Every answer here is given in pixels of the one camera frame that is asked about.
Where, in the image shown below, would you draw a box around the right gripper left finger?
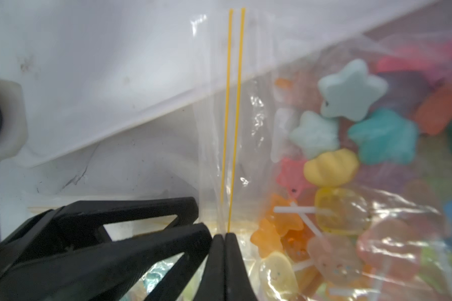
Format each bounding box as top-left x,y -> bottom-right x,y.
0,223 -> 212,300

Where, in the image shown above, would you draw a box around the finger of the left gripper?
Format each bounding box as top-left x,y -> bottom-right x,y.
0,197 -> 198,251

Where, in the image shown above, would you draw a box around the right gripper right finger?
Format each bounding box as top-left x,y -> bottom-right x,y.
225,233 -> 257,301

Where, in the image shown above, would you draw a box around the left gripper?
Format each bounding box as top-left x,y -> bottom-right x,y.
0,79 -> 28,161

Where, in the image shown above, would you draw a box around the small ziploc bag of candies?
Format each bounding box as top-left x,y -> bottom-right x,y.
176,10 -> 452,300

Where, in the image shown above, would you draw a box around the white plastic tray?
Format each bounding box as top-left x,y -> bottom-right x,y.
0,0 -> 438,169

